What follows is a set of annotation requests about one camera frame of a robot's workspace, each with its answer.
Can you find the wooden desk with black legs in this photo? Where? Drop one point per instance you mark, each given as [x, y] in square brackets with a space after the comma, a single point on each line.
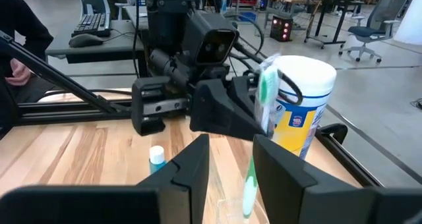
[339, 19]

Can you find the black computer keyboard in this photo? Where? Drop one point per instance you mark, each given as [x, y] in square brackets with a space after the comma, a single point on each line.
[90, 24]

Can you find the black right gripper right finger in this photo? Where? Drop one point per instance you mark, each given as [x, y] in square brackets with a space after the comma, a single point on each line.
[296, 191]

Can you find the white building column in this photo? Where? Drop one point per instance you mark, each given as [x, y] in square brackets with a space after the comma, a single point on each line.
[410, 19]

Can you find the clear acrylic organizer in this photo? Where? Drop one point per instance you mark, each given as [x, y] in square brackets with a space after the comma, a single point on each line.
[227, 214]

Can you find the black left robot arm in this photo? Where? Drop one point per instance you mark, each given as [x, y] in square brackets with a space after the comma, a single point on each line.
[168, 19]

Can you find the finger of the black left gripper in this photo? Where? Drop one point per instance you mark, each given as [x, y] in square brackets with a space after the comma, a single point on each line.
[214, 112]
[138, 95]

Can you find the person's hand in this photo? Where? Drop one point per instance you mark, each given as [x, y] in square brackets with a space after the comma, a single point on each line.
[18, 74]

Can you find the black box with red lights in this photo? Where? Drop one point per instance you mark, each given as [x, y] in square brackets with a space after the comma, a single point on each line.
[281, 28]

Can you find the teal mouthwash bottle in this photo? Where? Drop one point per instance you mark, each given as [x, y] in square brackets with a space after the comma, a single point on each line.
[157, 156]

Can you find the grey desk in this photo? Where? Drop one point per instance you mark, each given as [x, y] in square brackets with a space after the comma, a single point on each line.
[115, 46]

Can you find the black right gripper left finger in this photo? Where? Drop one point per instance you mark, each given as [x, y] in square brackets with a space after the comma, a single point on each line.
[184, 191]

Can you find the grey office chair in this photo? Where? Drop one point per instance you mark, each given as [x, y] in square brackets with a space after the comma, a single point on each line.
[372, 29]

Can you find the black computer mouse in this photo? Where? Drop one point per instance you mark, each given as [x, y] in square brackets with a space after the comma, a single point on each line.
[85, 40]

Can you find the green toothbrush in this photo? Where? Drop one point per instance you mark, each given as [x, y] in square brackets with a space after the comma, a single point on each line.
[267, 84]

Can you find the person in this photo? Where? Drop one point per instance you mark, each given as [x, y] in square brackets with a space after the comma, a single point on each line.
[19, 19]

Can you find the Lysol wipes canister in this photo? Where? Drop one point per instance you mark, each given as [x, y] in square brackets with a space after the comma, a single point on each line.
[306, 85]

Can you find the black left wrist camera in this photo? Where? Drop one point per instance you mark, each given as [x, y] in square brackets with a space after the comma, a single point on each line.
[211, 36]

